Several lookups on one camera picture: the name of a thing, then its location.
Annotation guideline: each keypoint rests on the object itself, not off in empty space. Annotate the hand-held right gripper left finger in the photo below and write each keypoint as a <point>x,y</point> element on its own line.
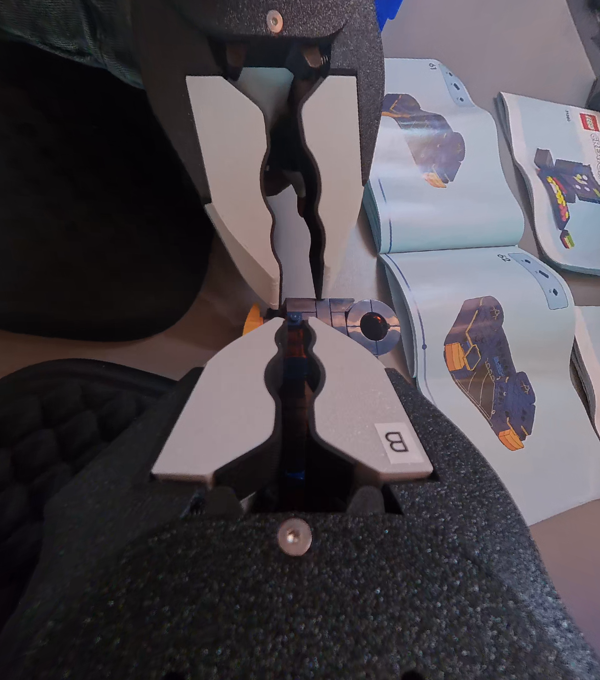
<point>215,419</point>

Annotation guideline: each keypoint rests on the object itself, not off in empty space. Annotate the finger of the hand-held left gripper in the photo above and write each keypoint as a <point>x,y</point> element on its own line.
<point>339,159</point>
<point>225,159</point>

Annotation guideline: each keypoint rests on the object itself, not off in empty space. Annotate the black bumpy cushion pad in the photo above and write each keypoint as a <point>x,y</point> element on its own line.
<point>39,451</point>

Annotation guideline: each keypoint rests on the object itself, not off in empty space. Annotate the instruction booklet purple model cover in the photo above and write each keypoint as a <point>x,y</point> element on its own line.
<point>544,117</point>

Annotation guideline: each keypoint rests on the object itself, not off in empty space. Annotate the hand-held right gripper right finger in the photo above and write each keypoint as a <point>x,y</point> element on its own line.
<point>358,414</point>

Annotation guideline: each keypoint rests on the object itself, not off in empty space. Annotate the blue orange brick model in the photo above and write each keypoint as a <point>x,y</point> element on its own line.
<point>331,311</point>

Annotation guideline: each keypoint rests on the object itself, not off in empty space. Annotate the person's left forearm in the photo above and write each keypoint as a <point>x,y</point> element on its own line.
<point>66,26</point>

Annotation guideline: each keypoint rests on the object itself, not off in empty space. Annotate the bright blue object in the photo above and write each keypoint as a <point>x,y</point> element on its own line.
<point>387,13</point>

